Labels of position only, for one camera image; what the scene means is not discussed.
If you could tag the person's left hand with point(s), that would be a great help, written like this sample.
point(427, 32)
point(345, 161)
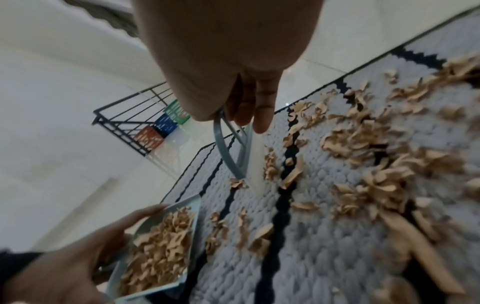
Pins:
point(63, 273)

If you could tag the person's right hand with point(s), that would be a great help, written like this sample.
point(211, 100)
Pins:
point(225, 44)

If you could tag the light blue dustpan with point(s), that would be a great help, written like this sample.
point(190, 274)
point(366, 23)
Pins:
point(114, 283)

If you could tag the blue hand brush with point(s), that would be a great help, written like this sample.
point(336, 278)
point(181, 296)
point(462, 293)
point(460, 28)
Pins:
point(240, 148)

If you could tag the person's left forearm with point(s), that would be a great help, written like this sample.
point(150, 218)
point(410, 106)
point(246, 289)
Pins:
point(13, 261)

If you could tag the green box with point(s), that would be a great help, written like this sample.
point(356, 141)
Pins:
point(176, 112)

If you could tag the heap of brown paper scraps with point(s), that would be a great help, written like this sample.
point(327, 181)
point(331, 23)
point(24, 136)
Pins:
point(161, 252)

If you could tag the blue box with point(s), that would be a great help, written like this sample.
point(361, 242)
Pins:
point(165, 126)

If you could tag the dark grey textured mat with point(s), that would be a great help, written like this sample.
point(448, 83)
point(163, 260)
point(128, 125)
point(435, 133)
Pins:
point(108, 14)

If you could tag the orange box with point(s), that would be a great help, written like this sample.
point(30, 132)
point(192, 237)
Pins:
point(149, 139)

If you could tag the scattered brown paper scraps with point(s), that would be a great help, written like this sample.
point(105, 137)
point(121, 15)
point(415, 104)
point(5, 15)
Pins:
point(375, 142)

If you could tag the grey knitted rug black lines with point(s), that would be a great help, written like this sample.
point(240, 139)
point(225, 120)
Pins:
point(311, 252)

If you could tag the long brown cardboard strip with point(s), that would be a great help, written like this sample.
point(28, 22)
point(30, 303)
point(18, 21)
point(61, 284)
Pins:
point(423, 252)

